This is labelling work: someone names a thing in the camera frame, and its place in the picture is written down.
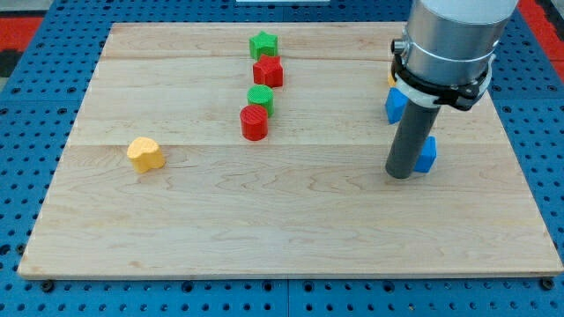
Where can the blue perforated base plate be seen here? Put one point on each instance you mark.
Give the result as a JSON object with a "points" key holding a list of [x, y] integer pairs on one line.
{"points": [[43, 94]]}

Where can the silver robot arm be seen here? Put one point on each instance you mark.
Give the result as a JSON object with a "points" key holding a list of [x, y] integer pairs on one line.
{"points": [[446, 51]]}

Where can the green cylinder block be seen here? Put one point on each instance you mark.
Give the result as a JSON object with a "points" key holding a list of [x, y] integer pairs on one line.
{"points": [[263, 96]]}

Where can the red cylinder block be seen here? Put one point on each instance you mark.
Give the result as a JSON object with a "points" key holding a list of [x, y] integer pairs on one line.
{"points": [[254, 122]]}

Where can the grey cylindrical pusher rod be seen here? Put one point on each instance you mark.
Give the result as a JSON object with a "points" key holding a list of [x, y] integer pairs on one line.
{"points": [[412, 132]]}

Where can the wooden board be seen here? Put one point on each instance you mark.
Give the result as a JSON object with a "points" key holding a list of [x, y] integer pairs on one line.
{"points": [[310, 200]]}

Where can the blue cube block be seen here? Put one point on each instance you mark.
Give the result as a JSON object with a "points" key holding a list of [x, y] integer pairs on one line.
{"points": [[427, 156]]}

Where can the yellow block behind arm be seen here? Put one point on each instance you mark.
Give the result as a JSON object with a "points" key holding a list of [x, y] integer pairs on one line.
{"points": [[391, 79]]}

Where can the red star block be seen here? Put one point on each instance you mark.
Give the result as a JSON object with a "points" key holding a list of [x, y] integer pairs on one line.
{"points": [[268, 70]]}

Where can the green star block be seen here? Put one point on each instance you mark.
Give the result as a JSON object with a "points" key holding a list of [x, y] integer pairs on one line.
{"points": [[263, 44]]}

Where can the yellow heart block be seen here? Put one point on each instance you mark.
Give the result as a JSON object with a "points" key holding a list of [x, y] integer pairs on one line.
{"points": [[145, 154]]}

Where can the blue block behind arm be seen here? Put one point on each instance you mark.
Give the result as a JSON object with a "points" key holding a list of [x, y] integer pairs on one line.
{"points": [[394, 105]]}

